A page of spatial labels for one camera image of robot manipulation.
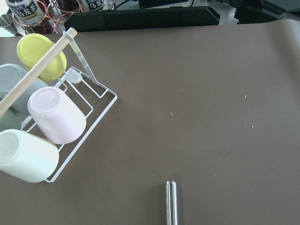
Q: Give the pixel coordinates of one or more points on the pink plastic cup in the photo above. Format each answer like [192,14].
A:
[57,116]

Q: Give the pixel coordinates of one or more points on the white plastic cup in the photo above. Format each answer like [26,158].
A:
[26,156]

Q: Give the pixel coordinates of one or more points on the grey plastic cup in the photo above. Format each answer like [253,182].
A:
[10,76]

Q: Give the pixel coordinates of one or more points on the steel jigger cup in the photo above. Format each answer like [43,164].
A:
[7,23]

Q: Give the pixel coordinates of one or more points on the black monitor bar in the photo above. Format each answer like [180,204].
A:
[143,19]

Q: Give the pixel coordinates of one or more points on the tea bottle white label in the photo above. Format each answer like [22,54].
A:
[27,12]

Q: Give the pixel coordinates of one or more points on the white wire cup rack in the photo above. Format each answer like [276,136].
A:
[91,96]

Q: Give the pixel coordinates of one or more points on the copper wire bottle rack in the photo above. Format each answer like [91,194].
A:
[56,12]

